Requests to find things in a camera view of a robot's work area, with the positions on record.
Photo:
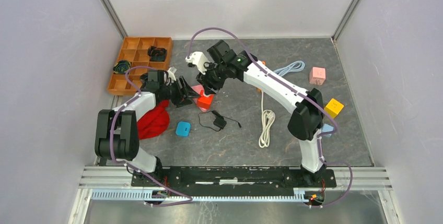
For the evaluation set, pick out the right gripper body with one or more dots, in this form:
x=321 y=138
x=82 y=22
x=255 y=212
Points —
x=214 y=77

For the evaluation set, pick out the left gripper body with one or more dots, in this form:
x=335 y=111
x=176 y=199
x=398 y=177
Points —
x=172 y=92

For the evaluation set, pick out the pink triangular power strip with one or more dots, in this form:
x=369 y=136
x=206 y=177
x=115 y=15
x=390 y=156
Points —
x=198 y=89

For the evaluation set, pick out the red cube socket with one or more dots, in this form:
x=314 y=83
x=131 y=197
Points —
x=204 y=102

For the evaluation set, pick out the blue plug adapter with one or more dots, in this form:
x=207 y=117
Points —
x=183 y=129

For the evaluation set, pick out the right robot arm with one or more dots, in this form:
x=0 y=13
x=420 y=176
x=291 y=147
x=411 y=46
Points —
x=305 y=106

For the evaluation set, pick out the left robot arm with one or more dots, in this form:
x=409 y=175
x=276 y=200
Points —
x=117 y=136

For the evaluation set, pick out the red cloth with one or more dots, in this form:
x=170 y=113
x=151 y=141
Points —
x=154 y=122

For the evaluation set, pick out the black coiled item top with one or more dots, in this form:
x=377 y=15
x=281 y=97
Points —
x=157 y=54

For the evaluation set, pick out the black green coiled item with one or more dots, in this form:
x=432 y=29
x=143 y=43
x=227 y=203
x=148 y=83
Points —
x=121 y=67

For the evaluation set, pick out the wooden compartment tray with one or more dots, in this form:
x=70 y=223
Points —
x=134 y=49

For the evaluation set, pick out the pink cube socket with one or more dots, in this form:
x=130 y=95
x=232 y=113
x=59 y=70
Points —
x=317 y=76

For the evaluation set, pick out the small light blue cube socket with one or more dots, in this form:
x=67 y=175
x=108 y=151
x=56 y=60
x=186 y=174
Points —
x=326 y=128

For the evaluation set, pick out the yellow cube socket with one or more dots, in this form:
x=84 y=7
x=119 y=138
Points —
x=333 y=108

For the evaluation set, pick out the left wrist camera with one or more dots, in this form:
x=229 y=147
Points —
x=171 y=74

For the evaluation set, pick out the black charger with cable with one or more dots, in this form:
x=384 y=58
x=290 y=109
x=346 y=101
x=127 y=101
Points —
x=219 y=121

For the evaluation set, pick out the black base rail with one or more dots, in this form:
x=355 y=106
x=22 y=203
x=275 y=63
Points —
x=234 y=181

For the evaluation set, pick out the white cable duct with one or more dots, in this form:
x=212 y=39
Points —
x=148 y=195

